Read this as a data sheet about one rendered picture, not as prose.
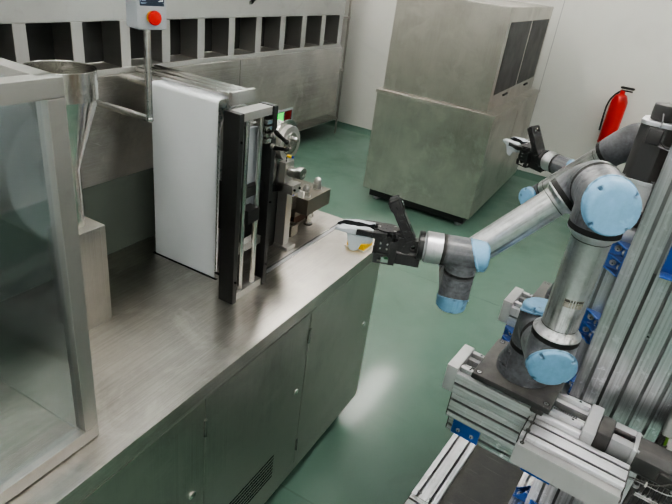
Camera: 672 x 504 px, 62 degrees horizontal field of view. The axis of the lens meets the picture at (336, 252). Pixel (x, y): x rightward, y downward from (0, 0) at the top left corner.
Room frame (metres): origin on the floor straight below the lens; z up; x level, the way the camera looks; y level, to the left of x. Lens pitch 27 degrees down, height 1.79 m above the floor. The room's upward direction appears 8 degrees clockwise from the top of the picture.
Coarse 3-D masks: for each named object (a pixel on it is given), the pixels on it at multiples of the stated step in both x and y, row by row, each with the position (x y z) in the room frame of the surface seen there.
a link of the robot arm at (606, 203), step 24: (600, 168) 1.21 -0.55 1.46; (576, 192) 1.19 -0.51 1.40; (600, 192) 1.11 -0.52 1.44; (624, 192) 1.11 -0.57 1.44; (576, 216) 1.15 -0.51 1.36; (600, 216) 1.10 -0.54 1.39; (624, 216) 1.10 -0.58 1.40; (576, 240) 1.15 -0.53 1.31; (600, 240) 1.11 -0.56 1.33; (576, 264) 1.14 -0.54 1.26; (600, 264) 1.13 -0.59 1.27; (552, 288) 1.18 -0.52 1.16; (576, 288) 1.13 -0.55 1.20; (552, 312) 1.15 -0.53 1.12; (576, 312) 1.13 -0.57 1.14; (528, 336) 1.19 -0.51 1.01; (552, 336) 1.13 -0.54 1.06; (576, 336) 1.13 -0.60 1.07; (528, 360) 1.13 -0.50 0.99; (552, 360) 1.10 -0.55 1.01; (576, 360) 1.11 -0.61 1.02; (552, 384) 1.11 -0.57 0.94
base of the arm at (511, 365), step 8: (512, 344) 1.29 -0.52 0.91; (504, 352) 1.31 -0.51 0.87; (512, 352) 1.28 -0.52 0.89; (520, 352) 1.26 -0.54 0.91; (504, 360) 1.30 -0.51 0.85; (512, 360) 1.27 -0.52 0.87; (520, 360) 1.26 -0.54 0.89; (504, 368) 1.27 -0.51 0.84; (512, 368) 1.26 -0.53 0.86; (520, 368) 1.25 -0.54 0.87; (504, 376) 1.26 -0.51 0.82; (512, 376) 1.25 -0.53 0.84; (520, 376) 1.24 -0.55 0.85; (528, 376) 1.24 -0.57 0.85; (520, 384) 1.23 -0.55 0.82; (528, 384) 1.23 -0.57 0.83; (536, 384) 1.23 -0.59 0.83; (544, 384) 1.24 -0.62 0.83
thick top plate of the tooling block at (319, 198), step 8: (304, 184) 1.98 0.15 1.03; (312, 184) 1.99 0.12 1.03; (312, 192) 1.91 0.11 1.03; (320, 192) 1.93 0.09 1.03; (328, 192) 1.96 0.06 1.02; (296, 200) 1.85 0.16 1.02; (304, 200) 1.84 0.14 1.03; (312, 200) 1.86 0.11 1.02; (320, 200) 1.91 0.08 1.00; (328, 200) 1.97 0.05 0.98; (296, 208) 1.85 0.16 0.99; (304, 208) 1.84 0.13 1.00; (312, 208) 1.87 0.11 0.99
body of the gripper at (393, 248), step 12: (384, 228) 1.21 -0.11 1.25; (396, 228) 1.22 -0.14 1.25; (384, 240) 1.18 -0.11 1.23; (396, 240) 1.19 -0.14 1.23; (420, 240) 1.18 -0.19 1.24; (372, 252) 1.19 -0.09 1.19; (384, 252) 1.19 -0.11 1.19; (396, 252) 1.19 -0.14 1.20; (408, 252) 1.19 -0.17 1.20; (420, 252) 1.17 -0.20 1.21; (408, 264) 1.18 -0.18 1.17
